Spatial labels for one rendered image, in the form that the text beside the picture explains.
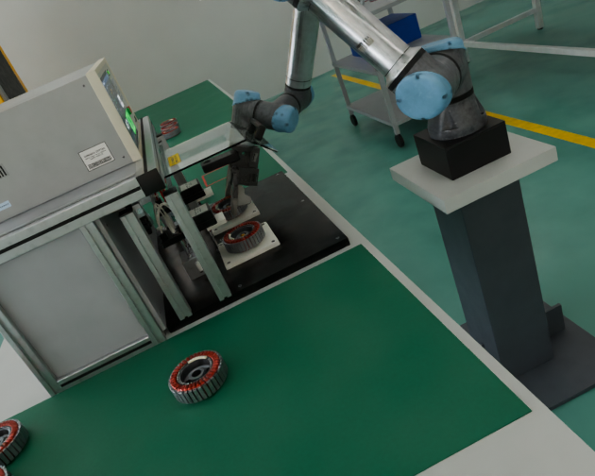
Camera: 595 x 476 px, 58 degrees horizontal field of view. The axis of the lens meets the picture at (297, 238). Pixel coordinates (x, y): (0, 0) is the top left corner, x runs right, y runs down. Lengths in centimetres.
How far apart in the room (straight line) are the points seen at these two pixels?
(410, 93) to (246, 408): 76
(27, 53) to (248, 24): 243
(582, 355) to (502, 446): 117
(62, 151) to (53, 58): 545
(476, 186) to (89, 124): 90
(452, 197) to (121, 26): 560
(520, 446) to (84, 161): 99
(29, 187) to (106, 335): 36
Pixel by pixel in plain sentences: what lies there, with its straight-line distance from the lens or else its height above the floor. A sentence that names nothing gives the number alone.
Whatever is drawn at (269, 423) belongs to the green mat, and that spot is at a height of 75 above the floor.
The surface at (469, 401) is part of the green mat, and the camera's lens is 85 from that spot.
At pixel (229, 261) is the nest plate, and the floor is 78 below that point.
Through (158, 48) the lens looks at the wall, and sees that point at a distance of 664.
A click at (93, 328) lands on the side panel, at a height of 85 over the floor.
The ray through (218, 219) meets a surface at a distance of 138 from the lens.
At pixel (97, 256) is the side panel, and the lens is 118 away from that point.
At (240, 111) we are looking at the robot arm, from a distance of 156.
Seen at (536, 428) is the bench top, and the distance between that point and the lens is 81.
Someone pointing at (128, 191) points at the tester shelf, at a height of 110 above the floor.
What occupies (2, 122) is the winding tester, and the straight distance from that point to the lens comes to 127.
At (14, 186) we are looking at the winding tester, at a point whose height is 117.
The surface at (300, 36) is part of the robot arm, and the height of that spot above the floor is 118.
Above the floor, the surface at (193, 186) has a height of 92.
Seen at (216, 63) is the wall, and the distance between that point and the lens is 670.
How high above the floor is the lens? 137
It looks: 26 degrees down
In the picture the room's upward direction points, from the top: 23 degrees counter-clockwise
